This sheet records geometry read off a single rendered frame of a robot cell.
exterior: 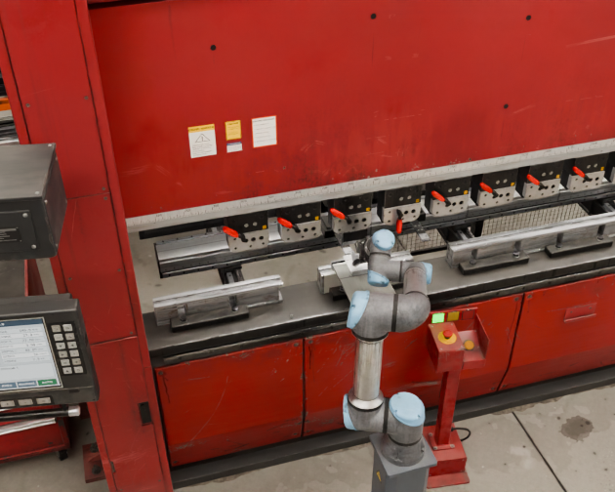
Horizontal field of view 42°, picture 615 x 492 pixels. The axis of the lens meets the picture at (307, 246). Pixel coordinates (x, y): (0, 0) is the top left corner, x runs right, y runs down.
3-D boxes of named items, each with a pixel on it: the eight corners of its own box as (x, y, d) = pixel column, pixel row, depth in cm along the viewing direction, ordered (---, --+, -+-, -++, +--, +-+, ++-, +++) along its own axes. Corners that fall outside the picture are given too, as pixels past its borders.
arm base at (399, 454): (431, 460, 271) (434, 441, 265) (390, 471, 267) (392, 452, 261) (414, 426, 282) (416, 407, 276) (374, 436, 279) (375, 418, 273)
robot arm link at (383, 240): (373, 249, 276) (375, 225, 278) (365, 256, 287) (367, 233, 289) (394, 253, 277) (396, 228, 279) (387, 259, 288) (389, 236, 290)
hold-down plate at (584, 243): (550, 259, 340) (551, 253, 339) (543, 251, 344) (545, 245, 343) (612, 246, 347) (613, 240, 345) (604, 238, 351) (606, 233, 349)
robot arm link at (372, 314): (386, 441, 264) (397, 308, 235) (340, 436, 265) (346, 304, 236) (388, 416, 274) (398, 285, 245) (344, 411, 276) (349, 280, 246)
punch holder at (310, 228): (282, 244, 300) (281, 208, 290) (276, 230, 306) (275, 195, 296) (320, 237, 303) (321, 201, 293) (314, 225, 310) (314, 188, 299)
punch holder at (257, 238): (229, 254, 295) (226, 217, 285) (225, 240, 302) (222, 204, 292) (269, 246, 299) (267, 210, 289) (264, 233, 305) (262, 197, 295)
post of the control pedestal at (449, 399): (436, 446, 356) (450, 361, 323) (433, 436, 360) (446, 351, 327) (448, 445, 357) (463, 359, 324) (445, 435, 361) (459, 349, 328)
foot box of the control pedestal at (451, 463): (427, 489, 353) (429, 472, 345) (412, 443, 372) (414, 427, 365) (470, 483, 355) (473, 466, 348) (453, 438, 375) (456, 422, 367)
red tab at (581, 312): (565, 323, 356) (568, 311, 352) (562, 320, 358) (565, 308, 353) (594, 316, 359) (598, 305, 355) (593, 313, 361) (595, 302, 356)
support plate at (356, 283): (354, 310, 298) (354, 308, 297) (333, 267, 318) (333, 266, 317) (399, 302, 302) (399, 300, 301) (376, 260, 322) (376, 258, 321)
